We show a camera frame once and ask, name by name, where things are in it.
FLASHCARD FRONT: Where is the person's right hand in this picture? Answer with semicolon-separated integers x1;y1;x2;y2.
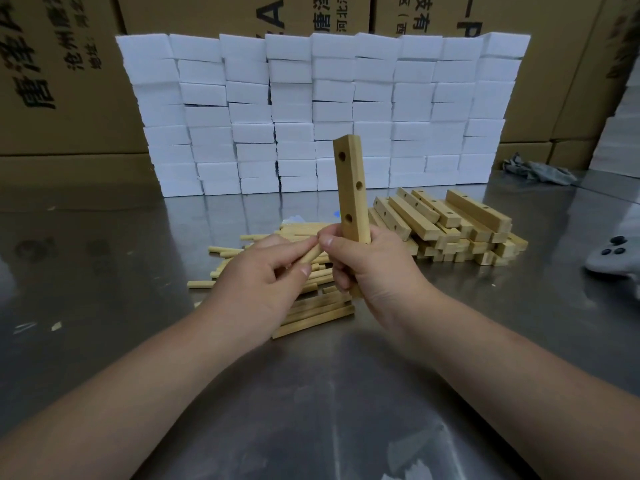
318;225;453;351

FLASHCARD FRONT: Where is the person's left hand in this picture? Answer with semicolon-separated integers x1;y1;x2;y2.
198;234;323;356

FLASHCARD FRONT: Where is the short wooden dowel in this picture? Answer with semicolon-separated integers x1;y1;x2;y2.
298;245;326;268

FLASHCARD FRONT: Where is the wooden block with three holes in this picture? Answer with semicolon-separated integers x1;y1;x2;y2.
333;135;372;298

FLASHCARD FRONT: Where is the person's right forearm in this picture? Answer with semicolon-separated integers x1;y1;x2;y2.
385;290;640;480

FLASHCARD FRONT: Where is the person's left forearm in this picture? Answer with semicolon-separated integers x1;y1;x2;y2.
0;304;251;480

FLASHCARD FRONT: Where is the stack of flat wooden bars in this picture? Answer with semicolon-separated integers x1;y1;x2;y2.
271;287;357;340

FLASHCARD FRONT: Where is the pile of wooden dowels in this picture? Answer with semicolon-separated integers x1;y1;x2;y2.
187;221;346;296

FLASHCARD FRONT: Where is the pile of drilled wooden blocks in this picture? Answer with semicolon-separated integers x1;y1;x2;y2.
367;188;530;267

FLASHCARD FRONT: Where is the small plain cardboard box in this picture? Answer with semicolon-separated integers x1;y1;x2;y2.
547;139;600;171
492;141;554;171

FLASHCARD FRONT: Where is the grey crumpled cloth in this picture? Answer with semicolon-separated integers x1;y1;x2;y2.
501;153;578;186

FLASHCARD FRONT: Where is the flat plain cardboard box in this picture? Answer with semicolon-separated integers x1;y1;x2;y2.
0;153;162;188

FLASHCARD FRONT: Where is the wide printed cardboard box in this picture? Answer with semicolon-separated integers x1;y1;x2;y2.
116;0;375;39

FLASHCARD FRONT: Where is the white game controller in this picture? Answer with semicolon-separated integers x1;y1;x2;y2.
584;236;640;299

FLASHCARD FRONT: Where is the tall printed cardboard box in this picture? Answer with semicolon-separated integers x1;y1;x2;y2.
371;0;608;144

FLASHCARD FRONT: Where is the stack of white foam sheets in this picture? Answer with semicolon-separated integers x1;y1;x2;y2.
589;55;640;178

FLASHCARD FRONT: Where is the dark-print cardboard box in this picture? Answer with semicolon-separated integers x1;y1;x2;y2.
550;0;640;142

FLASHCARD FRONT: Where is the large printed cardboard box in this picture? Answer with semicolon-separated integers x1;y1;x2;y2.
0;0;151;156

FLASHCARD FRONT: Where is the wall of white foam blocks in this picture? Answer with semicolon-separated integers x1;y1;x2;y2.
115;31;532;198

